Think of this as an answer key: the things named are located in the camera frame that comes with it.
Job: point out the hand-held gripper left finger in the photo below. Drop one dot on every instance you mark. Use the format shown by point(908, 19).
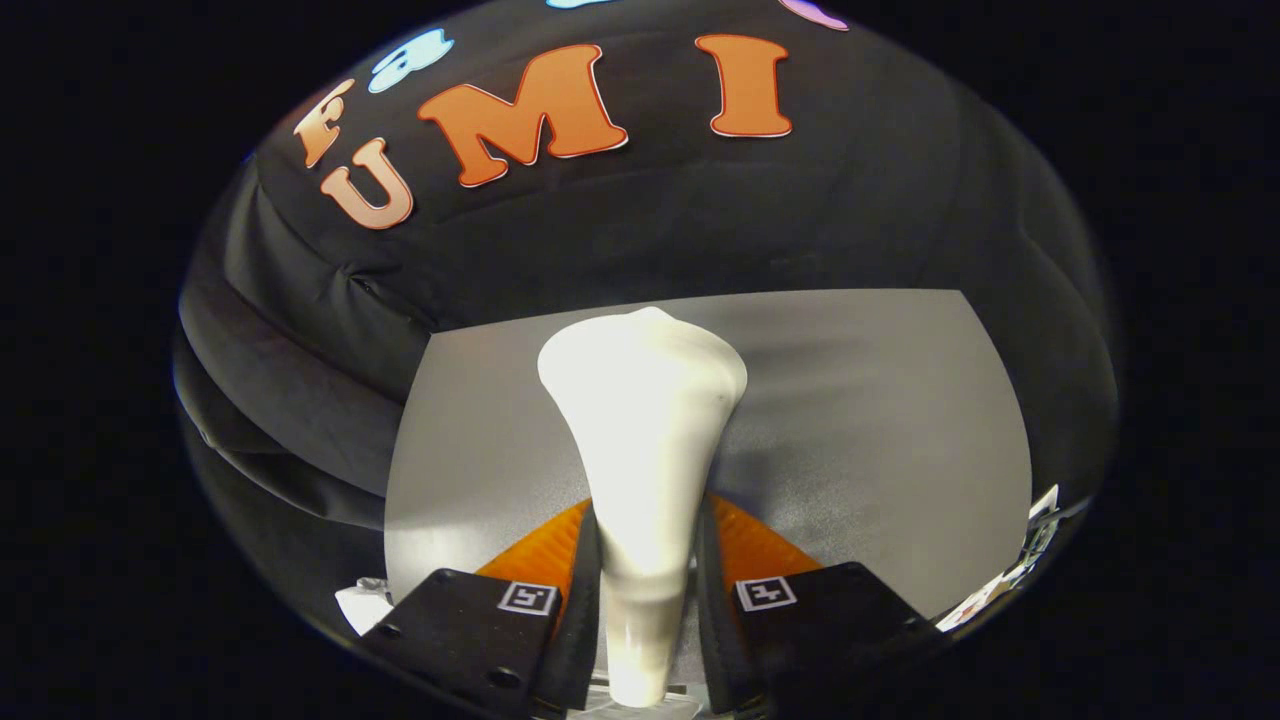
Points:
point(585, 620)

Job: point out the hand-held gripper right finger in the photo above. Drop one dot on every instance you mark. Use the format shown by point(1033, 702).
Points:
point(712, 630)

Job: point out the white garment steamer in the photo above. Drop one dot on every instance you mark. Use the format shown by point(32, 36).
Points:
point(640, 420)

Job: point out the beige cabinet with grey top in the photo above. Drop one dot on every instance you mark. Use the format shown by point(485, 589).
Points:
point(880, 420)

